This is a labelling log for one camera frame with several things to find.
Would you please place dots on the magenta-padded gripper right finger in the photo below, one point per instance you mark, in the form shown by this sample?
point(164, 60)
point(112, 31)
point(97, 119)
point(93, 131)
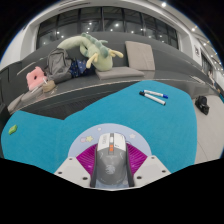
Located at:
point(151, 170)

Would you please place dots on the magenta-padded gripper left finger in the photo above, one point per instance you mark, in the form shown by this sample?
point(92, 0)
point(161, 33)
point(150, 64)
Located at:
point(74, 170)

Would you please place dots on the grey and white computer mouse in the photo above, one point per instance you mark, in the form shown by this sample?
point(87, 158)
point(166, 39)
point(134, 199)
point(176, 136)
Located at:
point(111, 163)

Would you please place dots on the white marker with black cap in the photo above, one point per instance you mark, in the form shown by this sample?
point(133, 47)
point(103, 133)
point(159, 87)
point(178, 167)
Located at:
point(152, 98)

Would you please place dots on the small green eraser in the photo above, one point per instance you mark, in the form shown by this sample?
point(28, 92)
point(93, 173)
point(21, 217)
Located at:
point(12, 129)

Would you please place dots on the white marker with blue cap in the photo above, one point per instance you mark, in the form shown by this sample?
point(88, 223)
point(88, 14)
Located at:
point(155, 94)

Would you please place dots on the small black bag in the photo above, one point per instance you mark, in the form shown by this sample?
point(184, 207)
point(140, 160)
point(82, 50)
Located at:
point(202, 105)

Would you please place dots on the flat grey seat cushion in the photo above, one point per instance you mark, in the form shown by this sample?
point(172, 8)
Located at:
point(120, 72)
point(15, 103)
point(33, 95)

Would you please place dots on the small beige pouch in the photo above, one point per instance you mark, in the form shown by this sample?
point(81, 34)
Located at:
point(48, 86)

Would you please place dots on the pink plush cushion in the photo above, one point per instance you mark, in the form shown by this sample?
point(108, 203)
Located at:
point(35, 78)

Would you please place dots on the dark blue patterned bag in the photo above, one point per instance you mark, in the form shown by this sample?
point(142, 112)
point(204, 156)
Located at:
point(79, 68)

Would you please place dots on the grey backpack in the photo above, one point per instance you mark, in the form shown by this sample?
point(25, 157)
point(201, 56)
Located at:
point(58, 65)

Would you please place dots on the upright grey back cushion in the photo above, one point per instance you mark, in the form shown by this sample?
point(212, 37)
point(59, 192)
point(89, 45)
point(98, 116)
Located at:
point(140, 55)

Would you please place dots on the green dragon plush toy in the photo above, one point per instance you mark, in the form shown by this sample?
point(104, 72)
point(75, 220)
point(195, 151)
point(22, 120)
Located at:
point(101, 56)

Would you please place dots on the ceiling lights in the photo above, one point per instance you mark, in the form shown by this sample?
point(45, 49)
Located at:
point(163, 4)

